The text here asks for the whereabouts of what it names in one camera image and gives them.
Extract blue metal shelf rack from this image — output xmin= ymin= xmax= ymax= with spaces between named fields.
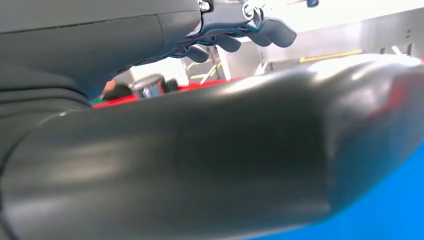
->
xmin=246 ymin=140 xmax=424 ymax=240

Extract person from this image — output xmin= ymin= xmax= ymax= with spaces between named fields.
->
xmin=91 ymin=79 xmax=135 ymax=106

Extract red barrier belt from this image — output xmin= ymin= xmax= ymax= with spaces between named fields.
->
xmin=92 ymin=77 xmax=241 ymax=110

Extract white desk chrome rails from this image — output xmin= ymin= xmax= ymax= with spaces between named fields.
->
xmin=180 ymin=8 xmax=424 ymax=84

